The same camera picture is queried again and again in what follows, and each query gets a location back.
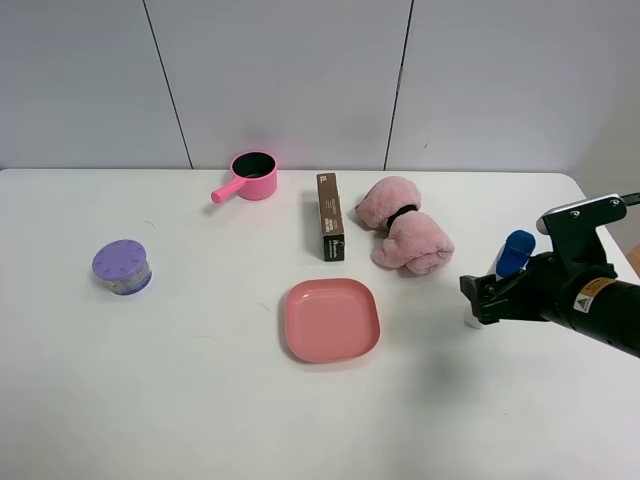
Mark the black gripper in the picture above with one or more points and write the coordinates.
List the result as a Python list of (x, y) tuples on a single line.
[(544, 291)]

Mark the white blue shampoo bottle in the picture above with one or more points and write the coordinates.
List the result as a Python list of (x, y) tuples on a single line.
[(511, 258)]

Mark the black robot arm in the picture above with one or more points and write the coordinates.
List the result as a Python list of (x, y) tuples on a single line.
[(587, 298)]

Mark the pink rolled plush towel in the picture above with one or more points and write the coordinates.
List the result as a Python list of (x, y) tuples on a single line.
[(413, 239)]

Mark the pink square plate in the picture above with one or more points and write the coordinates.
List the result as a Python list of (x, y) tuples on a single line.
[(330, 320)]

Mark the brown rectangular carton box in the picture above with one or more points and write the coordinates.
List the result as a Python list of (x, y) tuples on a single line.
[(331, 221)]

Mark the pink toy saucepan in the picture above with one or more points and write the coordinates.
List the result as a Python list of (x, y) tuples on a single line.
[(254, 178)]

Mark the purple lidded round container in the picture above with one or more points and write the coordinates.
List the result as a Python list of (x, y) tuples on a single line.
[(122, 266)]

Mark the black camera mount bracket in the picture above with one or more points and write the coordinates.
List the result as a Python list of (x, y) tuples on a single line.
[(572, 228)]

